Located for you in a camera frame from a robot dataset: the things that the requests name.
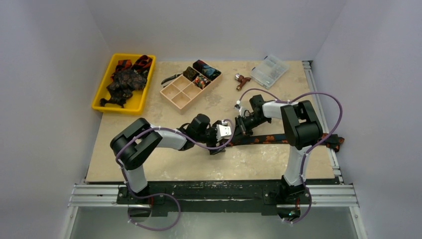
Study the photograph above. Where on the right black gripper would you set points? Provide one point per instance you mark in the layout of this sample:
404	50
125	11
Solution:
240	124

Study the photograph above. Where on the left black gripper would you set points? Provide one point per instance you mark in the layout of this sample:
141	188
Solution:
215	141

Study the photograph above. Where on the dark orange floral tie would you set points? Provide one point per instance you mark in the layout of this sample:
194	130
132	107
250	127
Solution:
333	142

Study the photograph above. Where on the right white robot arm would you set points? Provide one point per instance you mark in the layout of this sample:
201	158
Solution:
302	130

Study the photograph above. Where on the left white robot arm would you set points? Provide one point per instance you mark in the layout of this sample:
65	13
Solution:
135	144

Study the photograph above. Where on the brown metal pipe fitting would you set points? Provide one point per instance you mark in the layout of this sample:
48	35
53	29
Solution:
241	80

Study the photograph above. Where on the wooden compartment box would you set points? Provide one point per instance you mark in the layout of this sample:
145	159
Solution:
181	92

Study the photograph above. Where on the rolled colourful floral tie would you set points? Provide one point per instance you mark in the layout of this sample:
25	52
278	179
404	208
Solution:
201	81

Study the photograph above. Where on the clear plastic organizer box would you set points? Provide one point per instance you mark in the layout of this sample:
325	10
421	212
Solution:
269	71

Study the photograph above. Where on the rolled blue floral tie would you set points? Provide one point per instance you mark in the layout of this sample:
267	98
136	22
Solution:
208	71

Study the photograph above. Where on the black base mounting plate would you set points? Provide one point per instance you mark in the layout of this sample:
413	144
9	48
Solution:
233	196

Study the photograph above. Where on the rolled olive patterned tie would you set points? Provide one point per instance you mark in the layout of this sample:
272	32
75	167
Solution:
190	73

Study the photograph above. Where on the black pliers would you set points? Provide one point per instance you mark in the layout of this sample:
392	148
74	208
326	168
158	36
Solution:
168	80

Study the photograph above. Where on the yellow plastic bin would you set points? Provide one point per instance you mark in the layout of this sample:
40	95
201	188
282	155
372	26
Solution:
133	106

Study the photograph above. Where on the dark patterned tie pile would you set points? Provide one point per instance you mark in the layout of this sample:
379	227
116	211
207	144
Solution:
122	87

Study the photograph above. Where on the red black striped tie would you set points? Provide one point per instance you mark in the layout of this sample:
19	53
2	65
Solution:
141	66

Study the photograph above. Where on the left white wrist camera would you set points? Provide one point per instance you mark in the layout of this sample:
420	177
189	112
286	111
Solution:
223	131

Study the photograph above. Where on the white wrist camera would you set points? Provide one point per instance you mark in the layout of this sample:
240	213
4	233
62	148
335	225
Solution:
241	109
223	131

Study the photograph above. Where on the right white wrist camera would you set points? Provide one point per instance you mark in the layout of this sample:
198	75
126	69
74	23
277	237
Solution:
241	109

